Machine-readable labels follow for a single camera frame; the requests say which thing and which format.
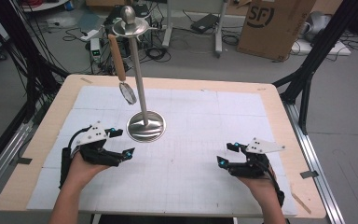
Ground large brown cardboard box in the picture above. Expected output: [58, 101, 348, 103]
[236, 0, 317, 62]

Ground thin wooden stick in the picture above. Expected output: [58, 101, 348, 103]
[290, 190, 312, 216]

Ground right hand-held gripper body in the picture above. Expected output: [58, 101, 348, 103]
[227, 137, 286, 179]

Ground white box with green light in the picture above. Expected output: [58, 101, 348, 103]
[89, 37, 103, 63]

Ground black frame with cable bundle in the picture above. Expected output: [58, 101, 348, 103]
[0, 0, 70, 125]

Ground black metal frame struts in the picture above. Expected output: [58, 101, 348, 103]
[272, 0, 358, 136]

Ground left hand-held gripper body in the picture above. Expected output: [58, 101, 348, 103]
[75, 120, 123, 167]

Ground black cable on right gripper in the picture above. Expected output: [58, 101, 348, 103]
[260, 160, 286, 208]

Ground person's left hand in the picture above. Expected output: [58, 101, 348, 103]
[65, 151, 110, 189]

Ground flat black device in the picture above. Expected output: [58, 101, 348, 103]
[190, 12, 220, 35]

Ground small wooden-handled mesh strainer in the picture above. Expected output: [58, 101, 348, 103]
[107, 33, 138, 106]

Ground steel hook stand rack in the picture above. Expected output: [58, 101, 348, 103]
[111, 5, 167, 144]

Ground white power strip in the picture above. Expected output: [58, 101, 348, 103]
[79, 29, 103, 43]

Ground white grid mat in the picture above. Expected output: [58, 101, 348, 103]
[26, 85, 297, 217]

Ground aluminium rail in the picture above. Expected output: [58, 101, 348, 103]
[0, 119, 35, 204]
[282, 101, 347, 224]

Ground black computer equipment with cables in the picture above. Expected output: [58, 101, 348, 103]
[103, 5, 154, 76]

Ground white flat board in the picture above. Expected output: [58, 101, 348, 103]
[290, 38, 352, 57]

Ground white round table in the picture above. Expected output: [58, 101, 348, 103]
[21, 0, 70, 13]

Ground white metal stand frame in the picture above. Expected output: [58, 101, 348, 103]
[162, 0, 231, 59]

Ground person's right hand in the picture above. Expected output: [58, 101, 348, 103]
[237, 174, 278, 203]

